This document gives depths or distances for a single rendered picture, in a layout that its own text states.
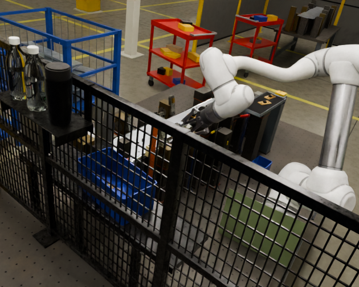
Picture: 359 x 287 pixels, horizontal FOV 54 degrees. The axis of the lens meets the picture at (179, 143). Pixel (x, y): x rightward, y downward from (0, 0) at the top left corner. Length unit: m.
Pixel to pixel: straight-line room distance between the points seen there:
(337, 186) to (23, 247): 1.39
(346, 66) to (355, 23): 7.56
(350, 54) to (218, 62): 0.57
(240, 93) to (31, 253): 1.12
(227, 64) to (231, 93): 0.12
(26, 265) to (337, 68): 1.57
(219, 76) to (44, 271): 1.08
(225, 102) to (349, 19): 7.94
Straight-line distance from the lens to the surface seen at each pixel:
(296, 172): 1.78
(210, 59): 1.43
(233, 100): 1.39
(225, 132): 1.91
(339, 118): 1.67
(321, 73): 1.78
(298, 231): 1.66
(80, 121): 1.14
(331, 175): 1.65
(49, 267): 1.66
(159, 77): 4.97
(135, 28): 6.26
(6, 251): 1.75
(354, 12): 9.21
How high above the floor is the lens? 1.98
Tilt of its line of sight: 31 degrees down
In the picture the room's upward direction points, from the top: 9 degrees clockwise
